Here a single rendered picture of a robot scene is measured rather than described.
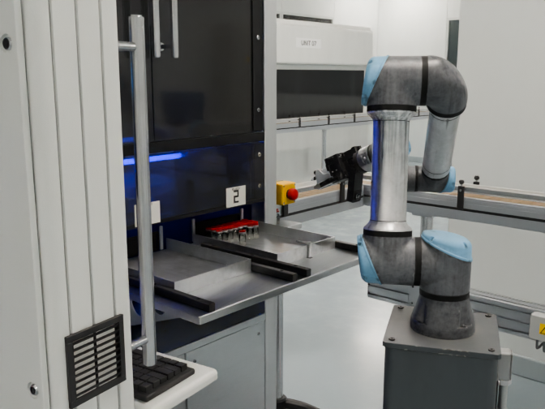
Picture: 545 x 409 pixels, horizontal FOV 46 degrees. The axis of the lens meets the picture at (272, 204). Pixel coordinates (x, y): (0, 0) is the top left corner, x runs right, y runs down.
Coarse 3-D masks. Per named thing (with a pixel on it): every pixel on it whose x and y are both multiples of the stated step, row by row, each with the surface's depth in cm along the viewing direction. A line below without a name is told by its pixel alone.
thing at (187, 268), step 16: (176, 240) 188; (160, 256) 184; (176, 256) 184; (192, 256) 184; (208, 256) 180; (224, 256) 176; (240, 256) 172; (128, 272) 162; (160, 272) 169; (176, 272) 169; (192, 272) 169; (208, 272) 159; (224, 272) 163; (240, 272) 167; (176, 288) 151; (192, 288) 155
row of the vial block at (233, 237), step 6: (252, 222) 206; (222, 228) 198; (228, 228) 198; (234, 228) 200; (240, 228) 202; (246, 228) 203; (216, 234) 196; (222, 234) 196; (228, 234) 198; (234, 234) 200; (246, 234) 204; (222, 240) 196; (228, 240) 198; (234, 240) 201
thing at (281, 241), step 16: (272, 224) 209; (208, 240) 192; (256, 240) 202; (272, 240) 202; (288, 240) 202; (304, 240) 201; (320, 240) 188; (272, 256) 175; (288, 256) 178; (304, 256) 183
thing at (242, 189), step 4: (228, 188) 197; (232, 188) 198; (236, 188) 199; (240, 188) 201; (244, 188) 202; (228, 192) 197; (232, 192) 198; (236, 192) 200; (240, 192) 201; (244, 192) 202; (228, 196) 197; (232, 196) 199; (240, 196) 201; (244, 196) 203; (228, 200) 197; (232, 200) 199; (236, 200) 200; (240, 200) 202; (244, 200) 203; (228, 204) 198; (232, 204) 199; (236, 204) 200; (240, 204) 202
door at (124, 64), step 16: (128, 0) 163; (144, 0) 167; (128, 16) 164; (144, 16) 167; (128, 32) 164; (144, 32) 168; (128, 64) 165; (128, 80) 166; (128, 96) 167; (128, 112) 167; (128, 128) 168
